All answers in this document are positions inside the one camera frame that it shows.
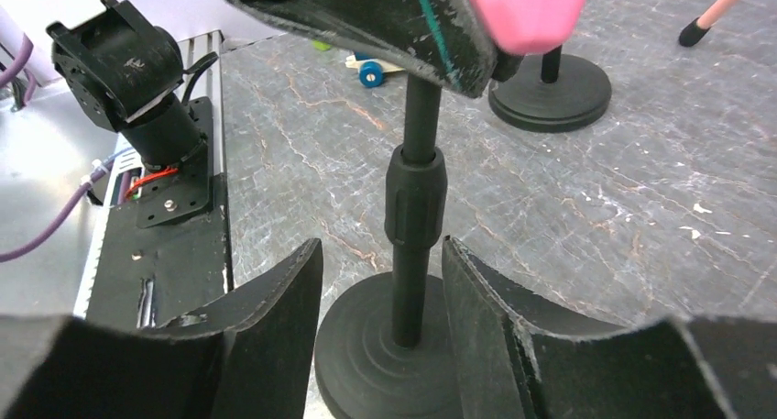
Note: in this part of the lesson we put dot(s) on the small green cube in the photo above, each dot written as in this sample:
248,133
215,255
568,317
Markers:
321,46

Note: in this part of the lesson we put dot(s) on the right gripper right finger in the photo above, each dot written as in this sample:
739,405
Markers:
519,355

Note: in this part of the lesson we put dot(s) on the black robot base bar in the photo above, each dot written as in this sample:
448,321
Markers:
166,250

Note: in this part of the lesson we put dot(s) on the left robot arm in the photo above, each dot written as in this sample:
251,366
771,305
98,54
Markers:
129,77

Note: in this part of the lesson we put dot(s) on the pink music stand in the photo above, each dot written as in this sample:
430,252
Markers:
697,29

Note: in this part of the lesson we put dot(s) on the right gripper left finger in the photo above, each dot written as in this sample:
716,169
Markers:
247,354

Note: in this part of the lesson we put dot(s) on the colourful toy block stack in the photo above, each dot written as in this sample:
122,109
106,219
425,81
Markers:
371,71

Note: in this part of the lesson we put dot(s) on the pink microphone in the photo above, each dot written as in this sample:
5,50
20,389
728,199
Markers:
526,27

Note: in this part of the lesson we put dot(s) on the black microphone stand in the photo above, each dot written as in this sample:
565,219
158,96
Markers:
552,93
383,348

